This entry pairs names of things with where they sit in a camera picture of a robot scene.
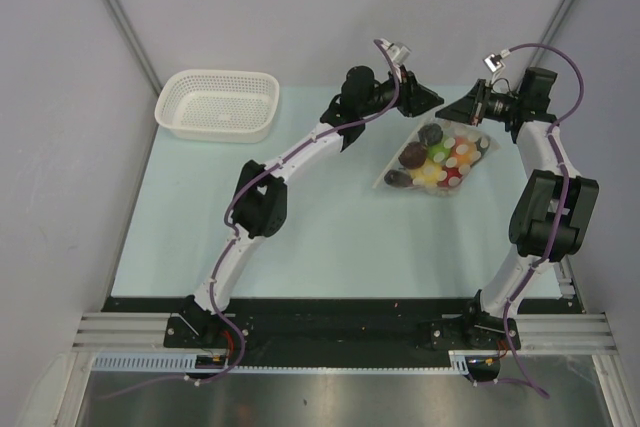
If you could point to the orange fake peach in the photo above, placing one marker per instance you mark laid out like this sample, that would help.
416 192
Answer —
463 155

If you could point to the dark red fake plum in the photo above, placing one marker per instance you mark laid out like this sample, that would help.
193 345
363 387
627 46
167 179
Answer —
413 155

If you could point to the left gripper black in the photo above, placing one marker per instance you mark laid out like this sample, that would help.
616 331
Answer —
413 98

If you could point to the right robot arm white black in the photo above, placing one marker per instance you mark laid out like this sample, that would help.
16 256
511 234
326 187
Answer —
549 221

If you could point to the green fake pepper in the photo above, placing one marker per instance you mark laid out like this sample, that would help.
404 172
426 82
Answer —
438 153

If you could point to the purple fake eggplant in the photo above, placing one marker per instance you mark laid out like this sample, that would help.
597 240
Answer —
398 179

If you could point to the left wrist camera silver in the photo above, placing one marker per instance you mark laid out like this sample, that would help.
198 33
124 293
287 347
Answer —
396 53

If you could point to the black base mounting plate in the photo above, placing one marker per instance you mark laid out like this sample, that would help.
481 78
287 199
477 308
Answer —
336 333

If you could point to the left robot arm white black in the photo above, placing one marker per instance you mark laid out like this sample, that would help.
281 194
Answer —
259 206

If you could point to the white perforated plastic basket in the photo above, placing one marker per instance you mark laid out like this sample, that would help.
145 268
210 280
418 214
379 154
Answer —
218 105

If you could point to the yellow fake lemon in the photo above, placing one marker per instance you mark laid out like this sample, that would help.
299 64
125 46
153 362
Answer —
428 175

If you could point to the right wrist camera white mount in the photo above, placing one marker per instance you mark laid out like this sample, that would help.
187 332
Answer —
495 63

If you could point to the clear polka dot zip bag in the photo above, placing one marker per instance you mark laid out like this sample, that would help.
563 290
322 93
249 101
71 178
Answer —
454 134

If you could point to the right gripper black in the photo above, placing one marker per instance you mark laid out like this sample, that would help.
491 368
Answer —
467 110

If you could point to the dark brown fake fruit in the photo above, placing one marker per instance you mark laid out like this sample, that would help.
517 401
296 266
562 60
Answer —
430 134

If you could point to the white slotted cable duct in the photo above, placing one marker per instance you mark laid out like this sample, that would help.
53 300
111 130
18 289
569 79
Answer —
159 362

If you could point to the red fake apple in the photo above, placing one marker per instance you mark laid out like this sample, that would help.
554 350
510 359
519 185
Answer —
453 178

